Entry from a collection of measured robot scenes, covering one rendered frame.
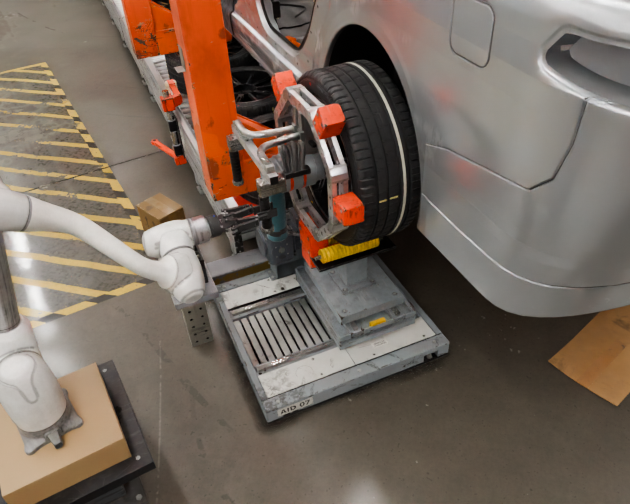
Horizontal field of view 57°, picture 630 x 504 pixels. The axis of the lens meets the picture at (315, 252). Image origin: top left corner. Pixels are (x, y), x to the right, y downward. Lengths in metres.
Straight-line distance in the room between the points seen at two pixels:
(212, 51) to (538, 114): 1.35
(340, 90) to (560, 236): 0.88
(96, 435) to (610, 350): 2.06
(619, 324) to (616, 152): 1.64
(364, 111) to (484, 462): 1.33
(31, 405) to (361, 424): 1.18
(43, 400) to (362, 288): 1.33
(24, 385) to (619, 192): 1.64
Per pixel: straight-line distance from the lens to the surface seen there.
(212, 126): 2.48
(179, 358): 2.70
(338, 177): 1.92
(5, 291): 1.98
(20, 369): 1.94
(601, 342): 2.84
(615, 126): 1.37
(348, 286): 2.56
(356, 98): 1.98
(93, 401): 2.12
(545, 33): 1.37
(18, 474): 2.06
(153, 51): 4.37
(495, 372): 2.61
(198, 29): 2.33
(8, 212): 1.66
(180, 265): 1.80
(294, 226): 2.68
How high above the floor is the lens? 1.97
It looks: 39 degrees down
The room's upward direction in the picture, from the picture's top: 4 degrees counter-clockwise
